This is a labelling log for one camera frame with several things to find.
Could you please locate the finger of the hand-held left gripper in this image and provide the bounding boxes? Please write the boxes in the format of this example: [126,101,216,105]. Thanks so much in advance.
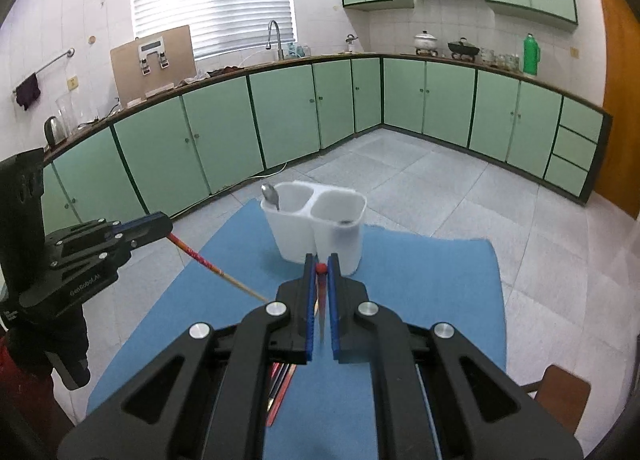
[50,211,166,241]
[47,216,174,286]

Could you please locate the black wok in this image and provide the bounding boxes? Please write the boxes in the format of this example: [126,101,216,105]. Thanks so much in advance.
[447,38,481,58]

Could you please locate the white cooking pot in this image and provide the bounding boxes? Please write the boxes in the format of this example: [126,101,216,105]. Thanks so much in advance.
[413,30,439,53]

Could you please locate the metal towel rail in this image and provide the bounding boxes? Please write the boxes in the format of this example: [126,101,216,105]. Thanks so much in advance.
[12,48,76,93]

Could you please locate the blue mat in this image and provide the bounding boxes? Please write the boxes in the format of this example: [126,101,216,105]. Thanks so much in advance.
[87,199,508,460]

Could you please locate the dark purple towel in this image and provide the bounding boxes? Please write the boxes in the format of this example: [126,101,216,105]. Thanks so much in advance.
[15,74,42,111]

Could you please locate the clear glass pitcher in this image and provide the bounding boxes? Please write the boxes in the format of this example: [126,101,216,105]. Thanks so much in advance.
[56,92,83,133]

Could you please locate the white twin-compartment utensil holder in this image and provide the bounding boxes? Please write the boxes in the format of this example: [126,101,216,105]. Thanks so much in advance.
[260,181,367,277]

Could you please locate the steel electric kettle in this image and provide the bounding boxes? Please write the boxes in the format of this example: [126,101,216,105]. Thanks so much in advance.
[44,116,69,146]

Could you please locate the row of glass jars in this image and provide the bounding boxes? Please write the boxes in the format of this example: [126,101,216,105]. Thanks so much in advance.
[480,51,521,70]

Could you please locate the red patterned wooden chopstick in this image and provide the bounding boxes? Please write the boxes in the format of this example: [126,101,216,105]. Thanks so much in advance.
[167,234,269,302]

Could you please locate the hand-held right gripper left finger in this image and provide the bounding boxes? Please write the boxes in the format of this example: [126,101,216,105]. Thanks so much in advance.
[56,253,321,460]

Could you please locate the green thermos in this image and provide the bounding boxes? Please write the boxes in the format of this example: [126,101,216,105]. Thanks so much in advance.
[522,33,542,77]

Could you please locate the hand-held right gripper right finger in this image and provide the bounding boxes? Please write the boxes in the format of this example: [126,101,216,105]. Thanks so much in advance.
[327,253,585,460]

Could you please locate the steel sink faucet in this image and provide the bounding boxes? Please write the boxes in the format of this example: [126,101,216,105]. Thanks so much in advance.
[266,20,286,62]

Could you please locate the wooden door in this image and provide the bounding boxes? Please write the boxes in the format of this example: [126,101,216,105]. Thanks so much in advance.
[582,0,640,221]

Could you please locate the person's left forearm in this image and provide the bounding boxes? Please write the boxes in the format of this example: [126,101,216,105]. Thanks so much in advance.
[0,330,66,446]

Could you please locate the green base cabinets with drawers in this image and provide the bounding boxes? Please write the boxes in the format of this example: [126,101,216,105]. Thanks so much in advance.
[381,55,613,206]

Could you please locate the brown cardboard board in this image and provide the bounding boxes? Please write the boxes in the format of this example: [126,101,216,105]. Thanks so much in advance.
[110,25,197,103]

